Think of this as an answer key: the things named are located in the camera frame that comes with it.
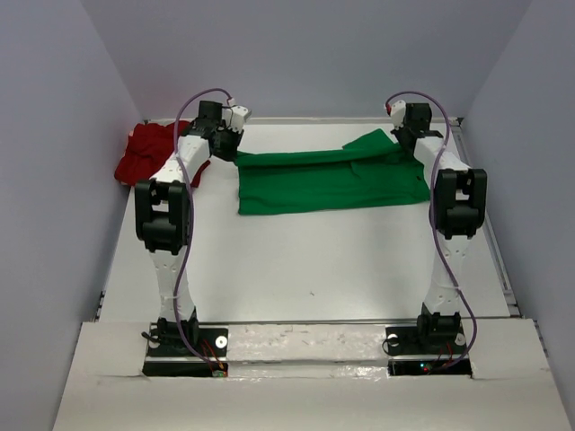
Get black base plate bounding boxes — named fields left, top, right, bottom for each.
left=382, top=326, right=473, bottom=377
left=141, top=324, right=229, bottom=378

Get white front cover board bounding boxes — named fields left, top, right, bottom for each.
left=55, top=319, right=570, bottom=430

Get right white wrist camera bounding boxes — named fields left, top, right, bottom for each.
left=385, top=100, right=407, bottom=129

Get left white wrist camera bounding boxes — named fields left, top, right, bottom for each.
left=222, top=105, right=252, bottom=134

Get aluminium table frame rail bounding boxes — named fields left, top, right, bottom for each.
left=92, top=116, right=522, bottom=324

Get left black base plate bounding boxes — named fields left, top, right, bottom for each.
left=141, top=324, right=229, bottom=378

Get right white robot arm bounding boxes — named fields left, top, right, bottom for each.
left=383, top=101, right=488, bottom=356

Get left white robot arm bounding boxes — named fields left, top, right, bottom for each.
left=134, top=99, right=252, bottom=356

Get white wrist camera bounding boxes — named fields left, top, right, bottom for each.
left=385, top=100, right=407, bottom=129
left=222, top=105, right=252, bottom=134

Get green t-shirt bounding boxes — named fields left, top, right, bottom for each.
left=235, top=129, right=429, bottom=216

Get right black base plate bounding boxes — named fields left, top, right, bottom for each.
left=382, top=326, right=473, bottom=377

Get red t-shirt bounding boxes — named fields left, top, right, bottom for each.
left=114, top=122, right=184, bottom=187

